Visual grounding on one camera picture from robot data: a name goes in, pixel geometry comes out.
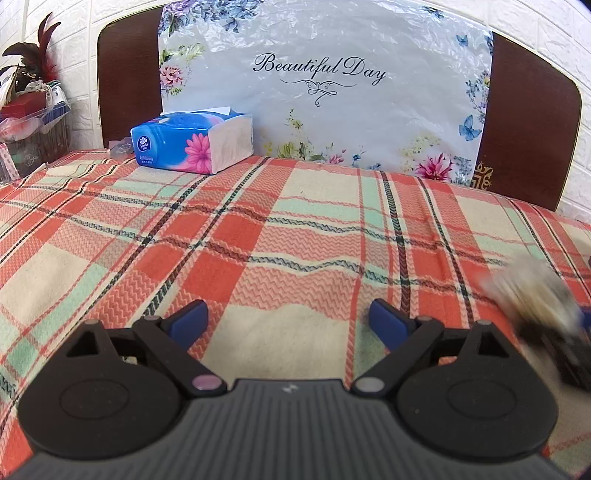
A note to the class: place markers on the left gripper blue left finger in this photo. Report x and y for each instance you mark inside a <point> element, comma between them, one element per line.
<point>186,325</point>

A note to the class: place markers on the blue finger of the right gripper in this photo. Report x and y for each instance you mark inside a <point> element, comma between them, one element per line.
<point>585,321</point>
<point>569,353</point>

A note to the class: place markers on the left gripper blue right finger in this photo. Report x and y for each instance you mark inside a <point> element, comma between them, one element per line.
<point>392,326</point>

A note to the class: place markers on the bag of white beads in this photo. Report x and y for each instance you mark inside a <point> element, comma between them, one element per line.
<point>529,291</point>

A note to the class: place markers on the red plaid bed sheet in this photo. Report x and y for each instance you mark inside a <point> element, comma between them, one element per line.
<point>287,255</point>

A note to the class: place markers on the dark brown wooden headboard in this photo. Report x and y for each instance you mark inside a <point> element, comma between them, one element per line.
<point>533,115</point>

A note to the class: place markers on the blue tissue pack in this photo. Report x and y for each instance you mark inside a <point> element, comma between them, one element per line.
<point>201,142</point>

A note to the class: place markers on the floral plastic pillow bag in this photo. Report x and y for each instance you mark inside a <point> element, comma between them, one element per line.
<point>396,86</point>

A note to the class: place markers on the basket with feathers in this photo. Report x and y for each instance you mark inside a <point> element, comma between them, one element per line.
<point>35,112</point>

